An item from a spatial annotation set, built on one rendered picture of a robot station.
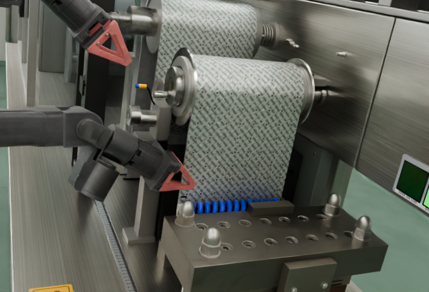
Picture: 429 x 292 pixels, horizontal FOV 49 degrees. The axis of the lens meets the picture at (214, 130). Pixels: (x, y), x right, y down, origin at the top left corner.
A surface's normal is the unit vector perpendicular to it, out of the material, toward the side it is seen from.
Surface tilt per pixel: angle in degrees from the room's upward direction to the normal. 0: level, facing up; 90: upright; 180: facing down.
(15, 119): 78
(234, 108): 90
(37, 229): 0
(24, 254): 0
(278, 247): 0
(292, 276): 90
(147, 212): 90
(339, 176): 90
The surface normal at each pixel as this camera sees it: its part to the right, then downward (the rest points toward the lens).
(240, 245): 0.15, -0.94
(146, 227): 0.39, 0.35
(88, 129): 0.54, 0.18
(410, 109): -0.91, -0.01
